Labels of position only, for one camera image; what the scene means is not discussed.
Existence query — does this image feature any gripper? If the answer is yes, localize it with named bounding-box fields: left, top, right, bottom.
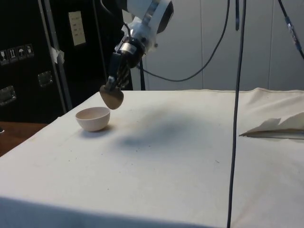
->
left=106, top=38, right=146, bottom=93

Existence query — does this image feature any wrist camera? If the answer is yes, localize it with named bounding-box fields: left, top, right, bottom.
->
left=114, top=16, right=159, bottom=56

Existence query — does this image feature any pale locker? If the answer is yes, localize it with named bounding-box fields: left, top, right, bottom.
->
left=123, top=0, right=202, bottom=92

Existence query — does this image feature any black cabinet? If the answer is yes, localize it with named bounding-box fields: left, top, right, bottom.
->
left=0, top=0, right=134, bottom=124

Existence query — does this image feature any white bowl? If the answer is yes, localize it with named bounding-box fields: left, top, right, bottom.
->
left=75, top=106, right=112, bottom=133

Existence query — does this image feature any brown cup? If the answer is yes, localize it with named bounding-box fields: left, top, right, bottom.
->
left=99, top=85, right=124, bottom=111

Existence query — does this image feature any black cable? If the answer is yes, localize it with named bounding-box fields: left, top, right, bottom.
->
left=227, top=0, right=245, bottom=228
left=139, top=60, right=146, bottom=91
left=277, top=0, right=304, bottom=59
left=142, top=0, right=231, bottom=82
left=234, top=0, right=240, bottom=31

